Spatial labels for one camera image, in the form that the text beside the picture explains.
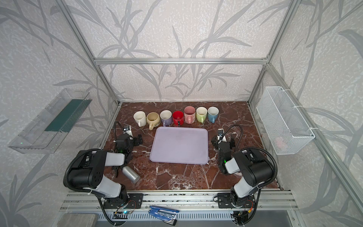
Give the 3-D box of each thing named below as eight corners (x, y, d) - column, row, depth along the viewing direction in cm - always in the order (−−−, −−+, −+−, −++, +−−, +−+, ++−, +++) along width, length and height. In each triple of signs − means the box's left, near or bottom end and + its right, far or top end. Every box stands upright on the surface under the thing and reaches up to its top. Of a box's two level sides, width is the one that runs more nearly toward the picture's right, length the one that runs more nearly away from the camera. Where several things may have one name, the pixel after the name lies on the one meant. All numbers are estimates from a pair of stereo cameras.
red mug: (172, 128, 105) (171, 122, 99) (173, 117, 112) (173, 110, 106) (183, 128, 105) (182, 122, 99) (183, 117, 112) (183, 110, 106)
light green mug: (196, 126, 107) (197, 118, 99) (196, 115, 114) (196, 106, 106) (206, 126, 107) (208, 118, 99) (205, 115, 114) (206, 106, 106)
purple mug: (160, 127, 105) (158, 122, 99) (162, 116, 112) (160, 109, 106) (171, 128, 105) (170, 122, 99) (173, 116, 112) (172, 109, 106)
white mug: (142, 131, 104) (138, 123, 97) (135, 121, 110) (131, 113, 102) (151, 125, 108) (148, 117, 100) (144, 116, 113) (141, 108, 106)
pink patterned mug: (184, 127, 106) (183, 118, 97) (184, 115, 114) (184, 106, 105) (195, 128, 106) (196, 118, 97) (195, 116, 114) (195, 106, 105)
